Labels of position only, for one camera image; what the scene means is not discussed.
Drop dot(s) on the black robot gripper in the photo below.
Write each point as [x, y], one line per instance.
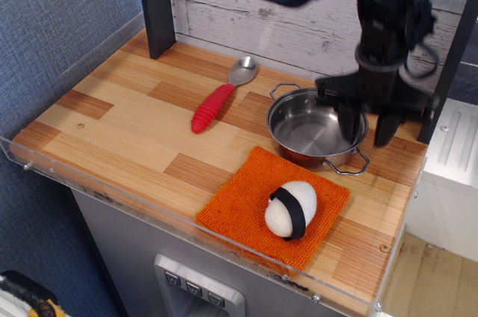
[372, 90]

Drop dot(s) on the silver steel pot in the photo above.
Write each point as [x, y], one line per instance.
[309, 134]

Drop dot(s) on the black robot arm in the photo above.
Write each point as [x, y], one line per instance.
[390, 30]

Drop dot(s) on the orange knitted rag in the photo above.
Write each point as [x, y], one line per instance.
[237, 210]

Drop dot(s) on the white plush sushi black band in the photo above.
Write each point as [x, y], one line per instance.
[290, 210]

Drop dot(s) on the white side counter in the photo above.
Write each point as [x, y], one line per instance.
[443, 209]

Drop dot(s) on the clear acrylic table guard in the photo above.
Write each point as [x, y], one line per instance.
[120, 136]

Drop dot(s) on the silver dispenser button panel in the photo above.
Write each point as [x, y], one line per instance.
[188, 292]

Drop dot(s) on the grey toy fridge cabinet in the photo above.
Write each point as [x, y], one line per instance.
[128, 245]

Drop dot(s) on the yellow black object bottom left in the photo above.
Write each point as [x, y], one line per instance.
[21, 296]

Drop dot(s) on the black right upright post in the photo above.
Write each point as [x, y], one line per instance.
[451, 65]

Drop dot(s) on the red handled metal spoon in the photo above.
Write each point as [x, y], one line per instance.
[242, 72]

